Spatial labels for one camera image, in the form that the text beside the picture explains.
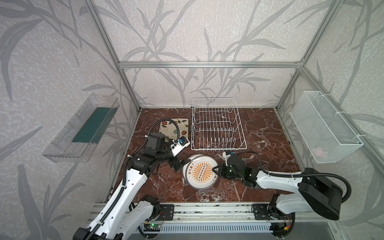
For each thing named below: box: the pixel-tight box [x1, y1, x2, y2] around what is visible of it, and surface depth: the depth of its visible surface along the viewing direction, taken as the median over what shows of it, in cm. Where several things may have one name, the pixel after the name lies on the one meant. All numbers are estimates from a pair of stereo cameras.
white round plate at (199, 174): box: [185, 155, 219, 190], surface depth 85 cm
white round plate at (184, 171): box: [182, 153, 208, 190], surface depth 85 cm
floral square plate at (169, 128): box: [158, 118, 189, 140], surface depth 107 cm
